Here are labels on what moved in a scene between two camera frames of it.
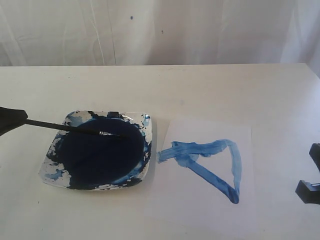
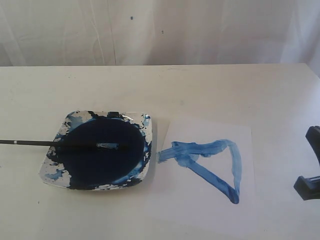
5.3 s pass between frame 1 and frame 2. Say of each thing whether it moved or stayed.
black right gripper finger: moved
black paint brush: moved
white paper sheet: stayed
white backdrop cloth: stayed
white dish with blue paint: stayed
